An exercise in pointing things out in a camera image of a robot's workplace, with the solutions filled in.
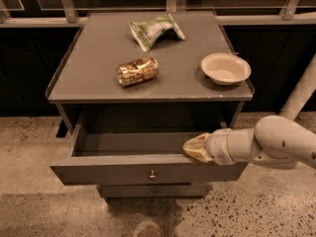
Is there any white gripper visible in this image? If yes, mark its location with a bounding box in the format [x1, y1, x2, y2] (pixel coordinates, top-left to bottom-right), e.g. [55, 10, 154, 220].
[183, 128, 233, 165]

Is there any grey top drawer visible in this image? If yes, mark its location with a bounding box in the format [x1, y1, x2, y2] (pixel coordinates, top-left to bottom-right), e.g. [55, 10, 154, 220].
[50, 117, 247, 186]

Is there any grey drawer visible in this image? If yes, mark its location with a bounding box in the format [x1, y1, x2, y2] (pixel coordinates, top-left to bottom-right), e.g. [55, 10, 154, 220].
[98, 184, 211, 198]
[50, 117, 247, 186]

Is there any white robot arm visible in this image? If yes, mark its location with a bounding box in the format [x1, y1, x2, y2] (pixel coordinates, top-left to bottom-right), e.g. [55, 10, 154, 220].
[183, 55, 316, 169]

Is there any grey drawer cabinet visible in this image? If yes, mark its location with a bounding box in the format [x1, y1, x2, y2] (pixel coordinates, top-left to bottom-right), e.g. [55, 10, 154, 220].
[44, 10, 256, 199]

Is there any grey bottom drawer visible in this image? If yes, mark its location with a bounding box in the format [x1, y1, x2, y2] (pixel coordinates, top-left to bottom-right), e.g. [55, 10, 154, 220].
[98, 184, 211, 198]

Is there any white paper bowl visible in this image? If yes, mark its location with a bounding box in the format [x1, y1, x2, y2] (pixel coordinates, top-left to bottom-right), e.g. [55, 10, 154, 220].
[200, 53, 252, 86]

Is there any gold crushed soda can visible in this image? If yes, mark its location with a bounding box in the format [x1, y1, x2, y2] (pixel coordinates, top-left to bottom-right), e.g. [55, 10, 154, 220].
[118, 57, 159, 87]

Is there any green white chip bag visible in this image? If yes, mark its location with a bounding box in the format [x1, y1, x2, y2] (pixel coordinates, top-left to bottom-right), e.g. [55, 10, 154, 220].
[128, 14, 186, 52]

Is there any metal railing frame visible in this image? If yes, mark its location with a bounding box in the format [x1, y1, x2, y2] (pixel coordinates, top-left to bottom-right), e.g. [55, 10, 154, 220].
[0, 0, 316, 27]

